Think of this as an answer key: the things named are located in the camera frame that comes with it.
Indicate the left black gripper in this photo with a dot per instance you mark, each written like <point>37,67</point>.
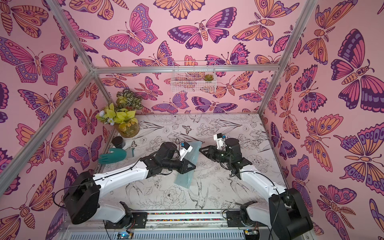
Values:
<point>184,168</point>

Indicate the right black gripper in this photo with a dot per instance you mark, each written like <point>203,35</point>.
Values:
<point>214,151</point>

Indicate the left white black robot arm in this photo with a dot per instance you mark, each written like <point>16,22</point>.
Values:
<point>84,200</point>

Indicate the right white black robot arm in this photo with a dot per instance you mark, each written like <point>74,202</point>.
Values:
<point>287,216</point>

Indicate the teal rubber glove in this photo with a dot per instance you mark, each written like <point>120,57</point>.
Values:
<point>115,155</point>

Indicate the small black cup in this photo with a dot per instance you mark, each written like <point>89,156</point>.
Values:
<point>118,142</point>

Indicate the yellow-green flower vase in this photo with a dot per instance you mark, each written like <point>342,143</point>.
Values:
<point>122,119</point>

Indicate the small succulent in basket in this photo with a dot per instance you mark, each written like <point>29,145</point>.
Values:
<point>208,78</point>

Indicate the striped leaf potted plant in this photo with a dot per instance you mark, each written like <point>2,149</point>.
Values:
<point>129,100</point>

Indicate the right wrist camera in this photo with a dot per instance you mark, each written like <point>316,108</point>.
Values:
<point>220,140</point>

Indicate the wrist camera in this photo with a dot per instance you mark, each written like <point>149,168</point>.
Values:
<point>220,140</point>
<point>185,148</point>

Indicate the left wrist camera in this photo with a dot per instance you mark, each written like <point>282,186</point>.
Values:
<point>185,148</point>

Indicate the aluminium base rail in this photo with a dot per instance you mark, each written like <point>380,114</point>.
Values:
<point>172,225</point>

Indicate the white wire wall basket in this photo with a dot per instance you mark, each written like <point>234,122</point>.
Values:
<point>188,76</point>

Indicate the aluminium frame bars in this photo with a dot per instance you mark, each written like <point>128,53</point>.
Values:
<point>93,74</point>

